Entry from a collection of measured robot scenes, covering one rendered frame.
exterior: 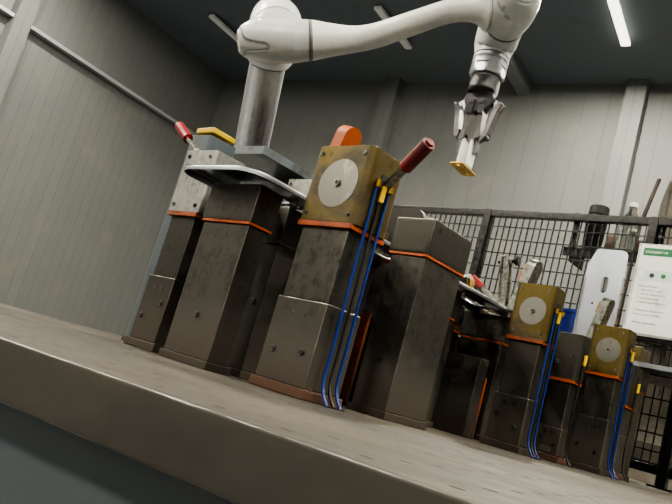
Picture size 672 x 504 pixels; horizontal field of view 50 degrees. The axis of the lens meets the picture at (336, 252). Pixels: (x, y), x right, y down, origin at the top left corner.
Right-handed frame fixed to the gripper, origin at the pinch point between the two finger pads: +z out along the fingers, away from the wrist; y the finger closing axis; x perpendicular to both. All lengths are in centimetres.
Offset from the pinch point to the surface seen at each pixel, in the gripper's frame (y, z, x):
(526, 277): 23.8, 29.6, -4.9
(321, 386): 26, 63, -71
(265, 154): -22, 20, -44
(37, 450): 37, 72, -118
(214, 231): -1, 45, -71
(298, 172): -21.1, 20.2, -33.8
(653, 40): -188, -516, 798
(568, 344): 29, 39, 15
